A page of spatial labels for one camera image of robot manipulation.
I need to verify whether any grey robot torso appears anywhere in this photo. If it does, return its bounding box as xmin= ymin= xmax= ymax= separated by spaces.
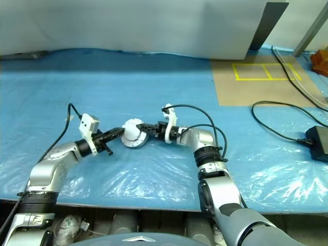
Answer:
xmin=65 ymin=232 xmax=231 ymax=246

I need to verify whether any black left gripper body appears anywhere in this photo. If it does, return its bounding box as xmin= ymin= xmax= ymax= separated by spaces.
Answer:
xmin=91 ymin=131 xmax=114 ymax=156

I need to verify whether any slanted aluminium frame bar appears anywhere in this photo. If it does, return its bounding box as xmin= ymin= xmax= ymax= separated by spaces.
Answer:
xmin=294 ymin=0 xmax=328 ymax=57

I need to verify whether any orange-brown wooden block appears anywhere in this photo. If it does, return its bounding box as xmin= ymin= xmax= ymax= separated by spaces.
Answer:
xmin=311 ymin=48 xmax=328 ymax=75

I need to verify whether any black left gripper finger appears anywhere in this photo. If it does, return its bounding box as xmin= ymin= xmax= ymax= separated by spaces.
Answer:
xmin=103 ymin=131 xmax=125 ymax=142
xmin=101 ymin=127 xmax=126 ymax=138

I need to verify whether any silver motor end cap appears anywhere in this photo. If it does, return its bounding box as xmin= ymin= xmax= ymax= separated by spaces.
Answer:
xmin=120 ymin=118 xmax=146 ymax=144

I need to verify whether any grey rounded cylinder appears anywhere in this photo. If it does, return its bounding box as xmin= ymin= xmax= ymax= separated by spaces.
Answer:
xmin=110 ymin=214 xmax=138 ymax=235
xmin=184 ymin=214 xmax=213 ymax=239

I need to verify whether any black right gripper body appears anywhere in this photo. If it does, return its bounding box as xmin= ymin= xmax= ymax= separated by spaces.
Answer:
xmin=156 ymin=121 xmax=168 ymax=141

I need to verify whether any black adapter power cable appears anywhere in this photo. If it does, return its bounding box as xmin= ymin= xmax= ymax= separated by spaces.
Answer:
xmin=251 ymin=101 xmax=328 ymax=145

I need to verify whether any black power adapter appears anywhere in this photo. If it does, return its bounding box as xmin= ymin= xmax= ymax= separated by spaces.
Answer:
xmin=305 ymin=126 xmax=328 ymax=162

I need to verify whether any large white panel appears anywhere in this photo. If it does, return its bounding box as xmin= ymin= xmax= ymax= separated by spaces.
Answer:
xmin=0 ymin=0 xmax=269 ymax=61

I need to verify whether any thin black cable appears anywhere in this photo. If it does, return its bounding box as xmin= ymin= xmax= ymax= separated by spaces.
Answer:
xmin=271 ymin=45 xmax=328 ymax=112

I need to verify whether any grey cable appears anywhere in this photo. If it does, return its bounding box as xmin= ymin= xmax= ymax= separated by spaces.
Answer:
xmin=274 ymin=47 xmax=328 ymax=106

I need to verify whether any blue plastic table sheet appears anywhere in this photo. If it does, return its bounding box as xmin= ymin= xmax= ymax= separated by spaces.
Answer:
xmin=0 ymin=47 xmax=328 ymax=213

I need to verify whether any yellow tape rectangle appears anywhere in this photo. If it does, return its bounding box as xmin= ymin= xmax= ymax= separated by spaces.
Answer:
xmin=232 ymin=63 xmax=302 ymax=81

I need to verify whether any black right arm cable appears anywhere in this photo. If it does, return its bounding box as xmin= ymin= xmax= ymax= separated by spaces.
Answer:
xmin=161 ymin=104 xmax=229 ymax=165

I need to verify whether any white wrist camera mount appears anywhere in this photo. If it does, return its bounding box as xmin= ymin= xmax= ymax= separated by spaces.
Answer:
xmin=78 ymin=113 xmax=100 ymax=156
xmin=161 ymin=104 xmax=178 ymax=144

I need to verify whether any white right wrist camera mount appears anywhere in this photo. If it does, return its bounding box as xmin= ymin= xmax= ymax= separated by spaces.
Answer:
xmin=161 ymin=104 xmax=178 ymax=144

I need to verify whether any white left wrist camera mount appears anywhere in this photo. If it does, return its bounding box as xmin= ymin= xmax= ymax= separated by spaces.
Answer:
xmin=78 ymin=113 xmax=100 ymax=156

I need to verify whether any brown cardboard mat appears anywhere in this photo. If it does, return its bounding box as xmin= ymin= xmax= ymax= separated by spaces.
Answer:
xmin=210 ymin=55 xmax=323 ymax=107

